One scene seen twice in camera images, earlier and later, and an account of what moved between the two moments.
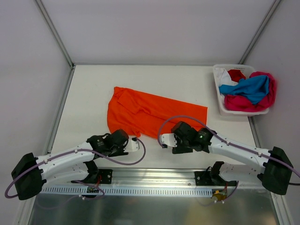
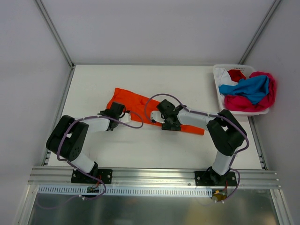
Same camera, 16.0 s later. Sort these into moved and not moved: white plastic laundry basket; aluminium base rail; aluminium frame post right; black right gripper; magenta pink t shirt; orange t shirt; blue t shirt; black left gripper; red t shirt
Moved: orange t shirt; black right gripper; black left gripper
Not moved: magenta pink t shirt; aluminium frame post right; white plastic laundry basket; blue t shirt; aluminium base rail; red t shirt
